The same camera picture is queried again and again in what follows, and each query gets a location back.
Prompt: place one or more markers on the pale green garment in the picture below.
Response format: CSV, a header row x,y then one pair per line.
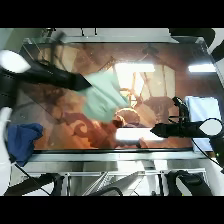
x,y
101,96

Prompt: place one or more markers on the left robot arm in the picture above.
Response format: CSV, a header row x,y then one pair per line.
x,y
40,74

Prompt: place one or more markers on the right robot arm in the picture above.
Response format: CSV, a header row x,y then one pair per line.
x,y
186,129

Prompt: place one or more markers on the light blue folded garment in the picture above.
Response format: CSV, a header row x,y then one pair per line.
x,y
203,108

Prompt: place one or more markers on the silver frame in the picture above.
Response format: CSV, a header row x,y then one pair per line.
x,y
116,173

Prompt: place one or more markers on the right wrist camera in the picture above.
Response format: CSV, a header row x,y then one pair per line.
x,y
180,106

